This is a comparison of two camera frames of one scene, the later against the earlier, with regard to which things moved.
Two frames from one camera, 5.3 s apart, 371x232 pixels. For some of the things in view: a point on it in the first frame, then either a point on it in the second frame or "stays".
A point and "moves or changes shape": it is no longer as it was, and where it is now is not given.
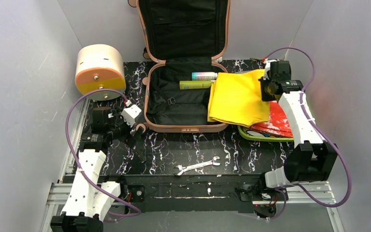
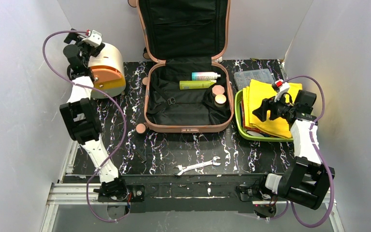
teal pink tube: (204, 76) stays
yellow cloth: (236, 98) moves or changes shape
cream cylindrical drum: (100, 66) stays
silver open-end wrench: (182, 168) stays
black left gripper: (131, 136) → (71, 39)
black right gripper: (266, 93) → (267, 108)
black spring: (138, 156) stays
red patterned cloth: (278, 125) → (249, 128)
